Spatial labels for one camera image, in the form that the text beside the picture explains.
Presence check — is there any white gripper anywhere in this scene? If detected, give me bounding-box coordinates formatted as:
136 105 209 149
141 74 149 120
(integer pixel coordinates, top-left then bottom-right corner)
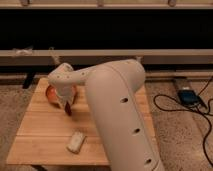
55 86 76 109

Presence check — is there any dark red pepper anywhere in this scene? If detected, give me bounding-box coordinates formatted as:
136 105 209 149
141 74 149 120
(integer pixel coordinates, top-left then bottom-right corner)
65 102 72 116

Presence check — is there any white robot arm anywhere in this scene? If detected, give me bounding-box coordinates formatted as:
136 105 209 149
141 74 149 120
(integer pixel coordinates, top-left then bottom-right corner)
48 59 165 171

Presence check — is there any orange ceramic bowl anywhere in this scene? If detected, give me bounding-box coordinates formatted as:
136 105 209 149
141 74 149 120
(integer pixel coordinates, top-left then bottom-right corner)
45 85 77 106

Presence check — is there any white rolled cloth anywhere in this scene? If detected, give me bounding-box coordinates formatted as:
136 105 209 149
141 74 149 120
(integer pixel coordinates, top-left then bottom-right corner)
67 131 86 154

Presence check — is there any wooden table board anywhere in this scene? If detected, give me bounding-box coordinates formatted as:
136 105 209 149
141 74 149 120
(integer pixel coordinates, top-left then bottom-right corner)
7 78 108 166

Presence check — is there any black power adapter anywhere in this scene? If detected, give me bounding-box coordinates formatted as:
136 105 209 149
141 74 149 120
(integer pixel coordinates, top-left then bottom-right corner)
178 90 199 106

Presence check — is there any wooden rail beam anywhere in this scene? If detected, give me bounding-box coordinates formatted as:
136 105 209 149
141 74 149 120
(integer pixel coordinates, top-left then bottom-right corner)
0 49 213 66

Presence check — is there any black cable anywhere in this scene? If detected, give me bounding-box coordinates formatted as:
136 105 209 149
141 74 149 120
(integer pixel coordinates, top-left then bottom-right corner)
152 78 213 168

